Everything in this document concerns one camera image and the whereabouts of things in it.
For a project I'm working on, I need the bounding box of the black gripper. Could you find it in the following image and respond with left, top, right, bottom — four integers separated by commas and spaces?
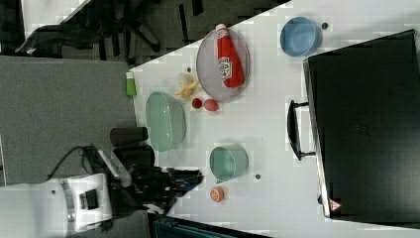
110, 166, 204, 215

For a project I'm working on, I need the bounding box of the toaster oven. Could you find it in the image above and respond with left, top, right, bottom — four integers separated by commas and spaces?
303, 30, 420, 229

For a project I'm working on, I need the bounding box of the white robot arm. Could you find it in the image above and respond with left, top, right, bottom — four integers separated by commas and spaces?
1, 167, 203, 238

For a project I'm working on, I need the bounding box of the orange slice toy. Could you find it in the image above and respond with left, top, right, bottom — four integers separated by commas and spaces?
210, 186, 225, 202

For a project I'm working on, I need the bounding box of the green mug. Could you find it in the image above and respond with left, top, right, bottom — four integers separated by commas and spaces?
209, 144, 249, 183

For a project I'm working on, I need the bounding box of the blue crate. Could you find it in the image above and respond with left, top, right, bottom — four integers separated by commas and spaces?
148, 213, 268, 238

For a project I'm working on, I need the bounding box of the green oval colander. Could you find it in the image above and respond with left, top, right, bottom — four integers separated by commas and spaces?
146, 91, 186, 152

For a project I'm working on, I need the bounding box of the dark red toy strawberry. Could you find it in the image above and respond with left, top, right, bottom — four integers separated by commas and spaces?
192, 98, 202, 109

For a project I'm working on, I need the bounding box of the light red toy strawberry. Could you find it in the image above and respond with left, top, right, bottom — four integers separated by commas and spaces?
203, 99, 219, 112

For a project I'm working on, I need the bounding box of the peeled toy banana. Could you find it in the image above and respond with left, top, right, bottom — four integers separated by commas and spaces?
175, 73, 198, 98

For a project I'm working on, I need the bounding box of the grey round plate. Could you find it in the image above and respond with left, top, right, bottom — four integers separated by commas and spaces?
196, 29, 250, 102

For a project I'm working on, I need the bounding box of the red ketchup bottle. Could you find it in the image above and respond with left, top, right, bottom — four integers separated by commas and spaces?
215, 24, 245, 88

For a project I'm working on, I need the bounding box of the black office chair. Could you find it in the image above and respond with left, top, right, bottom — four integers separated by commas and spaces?
15, 0, 160, 62

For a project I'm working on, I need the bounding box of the blue bowl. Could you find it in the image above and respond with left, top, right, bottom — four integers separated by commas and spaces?
279, 17, 323, 57

